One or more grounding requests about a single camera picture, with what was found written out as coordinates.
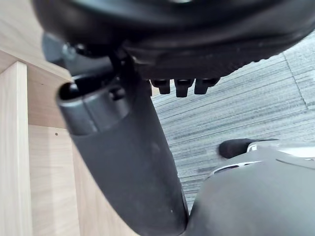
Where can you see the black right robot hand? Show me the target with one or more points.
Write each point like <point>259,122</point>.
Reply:
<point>128,152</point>

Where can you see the dark robot foot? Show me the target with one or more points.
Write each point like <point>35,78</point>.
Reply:
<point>233,147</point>

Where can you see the silver robot leg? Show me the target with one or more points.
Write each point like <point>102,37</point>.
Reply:
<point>251,196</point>

